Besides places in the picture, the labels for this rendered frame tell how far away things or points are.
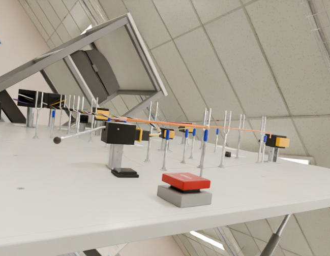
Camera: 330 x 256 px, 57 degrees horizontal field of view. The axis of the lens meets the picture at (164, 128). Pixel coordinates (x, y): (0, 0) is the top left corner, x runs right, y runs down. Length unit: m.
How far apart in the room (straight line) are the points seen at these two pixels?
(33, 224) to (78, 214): 0.05
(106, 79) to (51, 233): 1.46
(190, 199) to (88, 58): 1.37
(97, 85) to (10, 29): 6.76
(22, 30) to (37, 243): 8.16
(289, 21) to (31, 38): 6.59
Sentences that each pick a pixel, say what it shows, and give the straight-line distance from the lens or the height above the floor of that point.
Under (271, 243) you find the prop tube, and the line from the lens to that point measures 0.84.
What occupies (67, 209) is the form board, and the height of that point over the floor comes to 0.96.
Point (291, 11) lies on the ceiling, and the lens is 2.90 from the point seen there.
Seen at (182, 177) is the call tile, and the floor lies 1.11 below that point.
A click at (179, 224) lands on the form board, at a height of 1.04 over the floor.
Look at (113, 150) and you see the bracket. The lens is 0.60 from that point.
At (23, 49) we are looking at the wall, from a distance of 8.29.
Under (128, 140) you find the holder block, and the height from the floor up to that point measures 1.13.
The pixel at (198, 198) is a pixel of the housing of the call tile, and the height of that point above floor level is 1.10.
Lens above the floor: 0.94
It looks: 25 degrees up
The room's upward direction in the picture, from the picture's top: 52 degrees clockwise
